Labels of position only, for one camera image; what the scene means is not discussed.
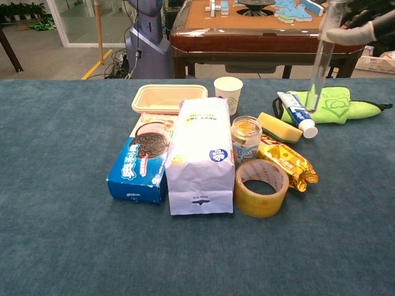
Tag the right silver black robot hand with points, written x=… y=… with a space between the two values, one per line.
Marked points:
x=364 y=31

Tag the clear glass test tube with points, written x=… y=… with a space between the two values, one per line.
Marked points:
x=322 y=61

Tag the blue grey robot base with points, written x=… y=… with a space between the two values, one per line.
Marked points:
x=148 y=46

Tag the white blue toothpaste tube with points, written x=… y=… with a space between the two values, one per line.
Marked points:
x=297 y=114

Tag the white plastic basket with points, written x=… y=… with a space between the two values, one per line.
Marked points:
x=376 y=63

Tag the green cloth with black trim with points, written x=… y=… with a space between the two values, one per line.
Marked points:
x=339 y=108

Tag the black mahjong table centre dome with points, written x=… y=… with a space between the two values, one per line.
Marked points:
x=256 y=6

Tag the brown mahjong table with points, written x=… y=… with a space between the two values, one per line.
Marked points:
x=247 y=43

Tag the yellow sponge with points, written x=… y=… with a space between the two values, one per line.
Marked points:
x=277 y=126

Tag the white paper cup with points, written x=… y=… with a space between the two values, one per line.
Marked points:
x=230 y=89

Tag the gold snack package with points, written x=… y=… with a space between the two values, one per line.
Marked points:
x=287 y=160

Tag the clear glass jar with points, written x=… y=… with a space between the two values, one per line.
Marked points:
x=246 y=142

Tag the white paper bag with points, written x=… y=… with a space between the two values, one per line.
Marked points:
x=200 y=148

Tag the yellow tape roll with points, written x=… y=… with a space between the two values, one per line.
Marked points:
x=259 y=205

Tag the beige plastic food tray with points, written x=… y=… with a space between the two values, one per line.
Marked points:
x=163 y=97

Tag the wooden pole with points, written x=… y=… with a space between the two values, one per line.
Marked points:
x=99 y=31

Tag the blue cookie box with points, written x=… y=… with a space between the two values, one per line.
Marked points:
x=135 y=172

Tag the green potted plants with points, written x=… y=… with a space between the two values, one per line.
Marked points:
x=21 y=10

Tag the dark table leg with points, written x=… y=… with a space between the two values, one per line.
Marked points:
x=10 y=49

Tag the blue table cloth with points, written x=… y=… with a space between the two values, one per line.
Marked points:
x=77 y=240

